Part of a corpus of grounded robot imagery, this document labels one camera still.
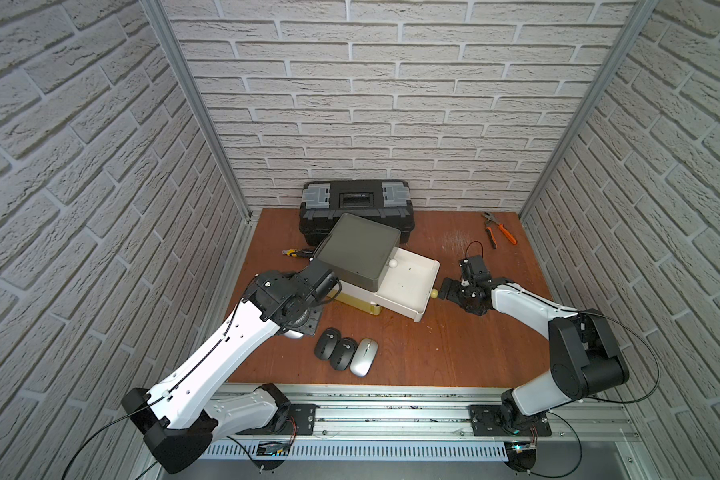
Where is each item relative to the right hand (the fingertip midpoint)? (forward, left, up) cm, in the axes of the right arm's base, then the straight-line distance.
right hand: (454, 296), depth 93 cm
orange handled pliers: (+35, -24, -2) cm, 42 cm away
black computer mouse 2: (-13, +41, 0) cm, 43 cm away
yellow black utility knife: (+21, +52, 0) cm, 57 cm away
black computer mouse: (-16, +36, -1) cm, 39 cm away
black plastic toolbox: (+30, +20, +15) cm, 39 cm away
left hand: (-12, +43, +19) cm, 49 cm away
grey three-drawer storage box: (-1, +26, +18) cm, 31 cm away
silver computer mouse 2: (-19, +45, +23) cm, 54 cm away
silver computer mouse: (-17, +30, -2) cm, 35 cm away
